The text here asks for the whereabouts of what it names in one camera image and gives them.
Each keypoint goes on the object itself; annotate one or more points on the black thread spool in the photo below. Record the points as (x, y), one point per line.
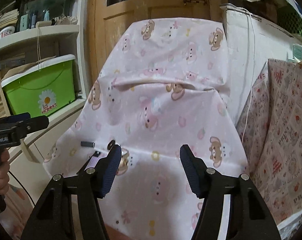
(87, 144)

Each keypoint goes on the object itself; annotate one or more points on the person left hand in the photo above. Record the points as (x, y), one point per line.
(4, 170)

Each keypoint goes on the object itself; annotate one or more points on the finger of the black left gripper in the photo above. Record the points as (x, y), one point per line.
(15, 118)
(31, 125)

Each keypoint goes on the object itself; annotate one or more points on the wooden door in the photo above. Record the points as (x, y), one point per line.
(106, 22)

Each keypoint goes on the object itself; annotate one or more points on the white cabinet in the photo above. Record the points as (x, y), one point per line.
(32, 31)

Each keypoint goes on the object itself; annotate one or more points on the patterned pink pillow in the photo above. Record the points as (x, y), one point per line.
(271, 128)

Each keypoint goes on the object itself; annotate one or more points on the green plastic storage box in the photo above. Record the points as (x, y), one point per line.
(42, 89)

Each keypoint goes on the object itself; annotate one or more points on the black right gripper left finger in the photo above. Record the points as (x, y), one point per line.
(106, 171)

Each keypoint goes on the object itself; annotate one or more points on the pink cartoon bed sheet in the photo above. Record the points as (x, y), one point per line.
(165, 84)

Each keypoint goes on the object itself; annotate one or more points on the black tape roll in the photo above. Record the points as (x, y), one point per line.
(110, 145)

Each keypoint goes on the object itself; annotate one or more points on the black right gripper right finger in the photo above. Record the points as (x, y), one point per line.
(194, 169)

